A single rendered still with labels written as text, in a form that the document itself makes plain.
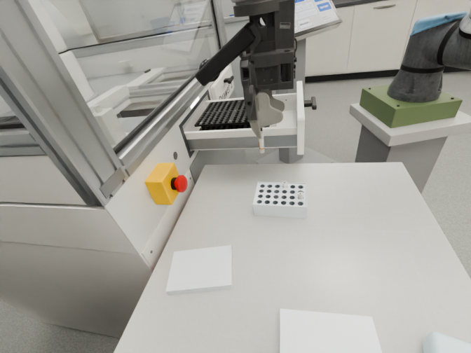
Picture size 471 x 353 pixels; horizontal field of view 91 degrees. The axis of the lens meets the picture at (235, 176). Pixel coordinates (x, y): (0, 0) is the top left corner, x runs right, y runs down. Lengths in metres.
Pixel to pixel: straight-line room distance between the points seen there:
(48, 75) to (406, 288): 0.63
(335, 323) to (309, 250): 0.16
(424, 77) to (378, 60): 2.81
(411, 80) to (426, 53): 0.08
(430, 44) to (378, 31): 2.76
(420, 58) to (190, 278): 0.89
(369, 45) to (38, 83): 3.56
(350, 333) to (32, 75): 0.53
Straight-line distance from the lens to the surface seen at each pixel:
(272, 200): 0.56
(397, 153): 1.02
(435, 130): 0.99
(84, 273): 0.79
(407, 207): 0.65
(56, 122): 0.41
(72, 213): 0.53
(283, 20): 0.39
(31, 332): 1.79
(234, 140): 0.67
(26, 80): 0.40
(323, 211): 0.59
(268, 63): 0.38
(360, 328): 0.41
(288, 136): 0.65
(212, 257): 0.51
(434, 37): 0.94
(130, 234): 0.51
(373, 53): 3.74
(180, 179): 0.53
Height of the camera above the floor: 1.19
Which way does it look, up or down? 38 degrees down
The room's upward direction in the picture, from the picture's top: 12 degrees counter-clockwise
